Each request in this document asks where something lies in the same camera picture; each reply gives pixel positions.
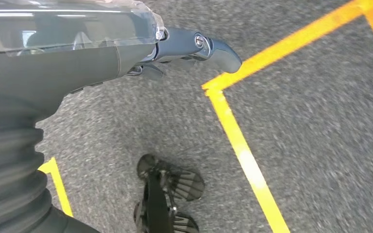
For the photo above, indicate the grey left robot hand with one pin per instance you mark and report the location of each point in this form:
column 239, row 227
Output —
column 61, row 64

